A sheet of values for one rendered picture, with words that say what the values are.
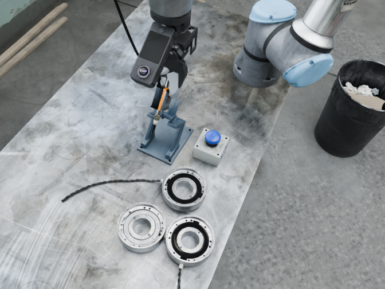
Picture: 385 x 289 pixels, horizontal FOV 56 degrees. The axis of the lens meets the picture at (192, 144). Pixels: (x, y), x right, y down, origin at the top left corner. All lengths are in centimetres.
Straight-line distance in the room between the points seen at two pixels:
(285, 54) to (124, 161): 48
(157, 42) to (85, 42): 187
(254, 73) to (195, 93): 18
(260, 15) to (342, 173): 124
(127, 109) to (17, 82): 141
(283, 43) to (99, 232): 63
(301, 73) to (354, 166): 125
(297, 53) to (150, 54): 40
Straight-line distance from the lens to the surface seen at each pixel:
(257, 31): 102
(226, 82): 111
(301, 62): 92
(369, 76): 207
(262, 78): 110
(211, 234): 81
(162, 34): 67
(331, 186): 199
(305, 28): 93
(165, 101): 78
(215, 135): 89
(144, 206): 83
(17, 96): 229
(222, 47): 123
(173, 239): 80
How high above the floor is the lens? 158
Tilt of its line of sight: 55 degrees down
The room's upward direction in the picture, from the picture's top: 7 degrees clockwise
